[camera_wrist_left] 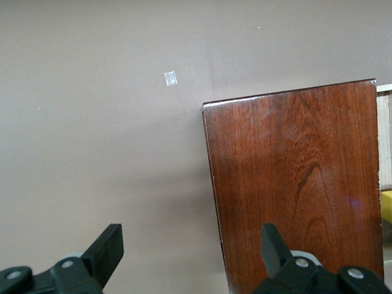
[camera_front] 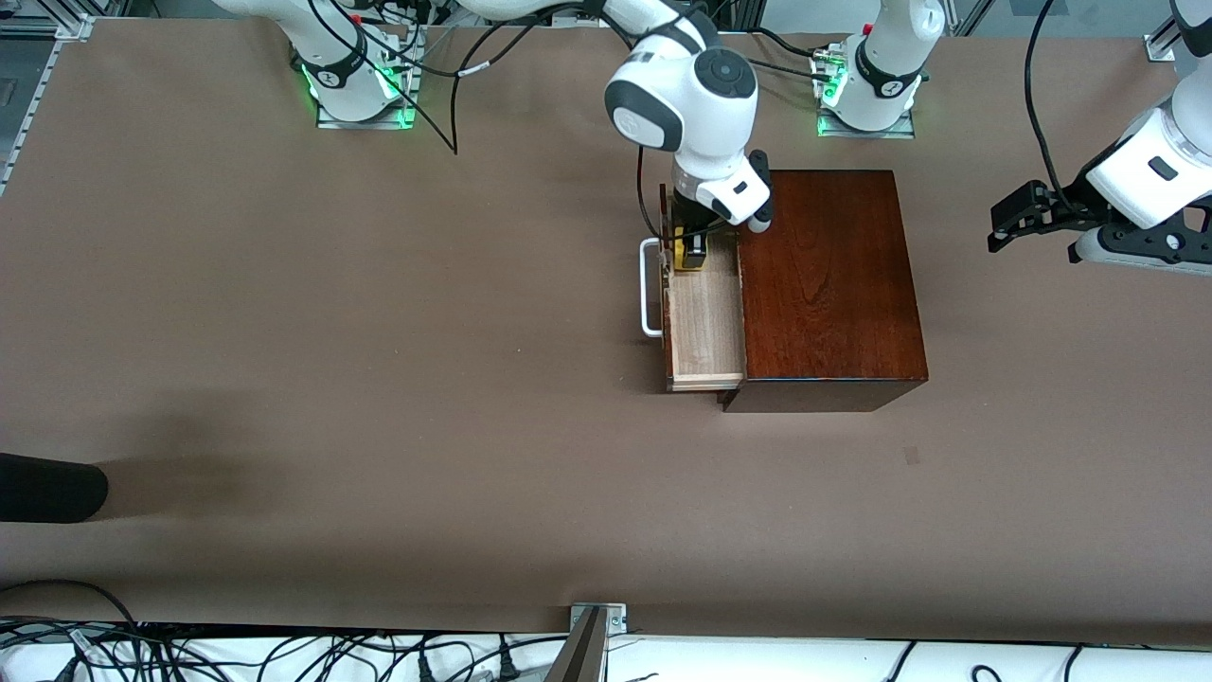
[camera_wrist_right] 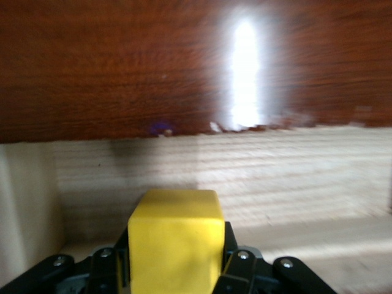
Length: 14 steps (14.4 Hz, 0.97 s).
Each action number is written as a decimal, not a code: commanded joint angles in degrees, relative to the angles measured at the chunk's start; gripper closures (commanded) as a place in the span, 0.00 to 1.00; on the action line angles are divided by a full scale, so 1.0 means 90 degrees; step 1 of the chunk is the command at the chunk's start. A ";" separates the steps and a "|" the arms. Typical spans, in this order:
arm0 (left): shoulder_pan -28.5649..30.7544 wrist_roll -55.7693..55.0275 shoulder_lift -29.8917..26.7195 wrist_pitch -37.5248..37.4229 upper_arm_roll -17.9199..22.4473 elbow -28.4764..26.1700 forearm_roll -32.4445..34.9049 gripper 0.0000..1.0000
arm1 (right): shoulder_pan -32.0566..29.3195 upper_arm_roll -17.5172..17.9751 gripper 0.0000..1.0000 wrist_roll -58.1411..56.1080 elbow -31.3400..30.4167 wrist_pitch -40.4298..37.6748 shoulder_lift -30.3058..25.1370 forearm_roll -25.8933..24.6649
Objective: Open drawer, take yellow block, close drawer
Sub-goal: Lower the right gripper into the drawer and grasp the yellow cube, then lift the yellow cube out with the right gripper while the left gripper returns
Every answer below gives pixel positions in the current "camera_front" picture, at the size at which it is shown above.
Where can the black cylinder object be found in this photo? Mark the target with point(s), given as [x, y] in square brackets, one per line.
[47, 488]

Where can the yellow cube block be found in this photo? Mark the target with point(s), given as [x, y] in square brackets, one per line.
[678, 261]

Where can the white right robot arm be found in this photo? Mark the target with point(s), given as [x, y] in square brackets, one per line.
[682, 104]

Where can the silver metal mounting bracket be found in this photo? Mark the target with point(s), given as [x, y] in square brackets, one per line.
[615, 618]

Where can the aluminium table edge rail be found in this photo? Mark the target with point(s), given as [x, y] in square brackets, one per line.
[33, 104]

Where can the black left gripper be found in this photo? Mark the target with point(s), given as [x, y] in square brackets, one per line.
[1068, 203]

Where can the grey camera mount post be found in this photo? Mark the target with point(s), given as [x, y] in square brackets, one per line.
[579, 654]

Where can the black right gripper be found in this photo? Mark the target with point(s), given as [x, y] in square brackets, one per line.
[688, 230]

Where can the dark brown wooden cabinet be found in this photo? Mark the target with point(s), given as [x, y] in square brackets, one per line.
[833, 284]

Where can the wooden drawer with dark front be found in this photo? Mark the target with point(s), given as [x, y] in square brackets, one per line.
[705, 322]

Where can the silver table corner bracket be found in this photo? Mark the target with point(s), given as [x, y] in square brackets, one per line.
[74, 26]
[1160, 47]

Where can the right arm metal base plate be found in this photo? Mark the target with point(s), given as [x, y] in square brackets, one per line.
[365, 124]

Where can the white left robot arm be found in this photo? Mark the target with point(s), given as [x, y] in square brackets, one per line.
[890, 47]

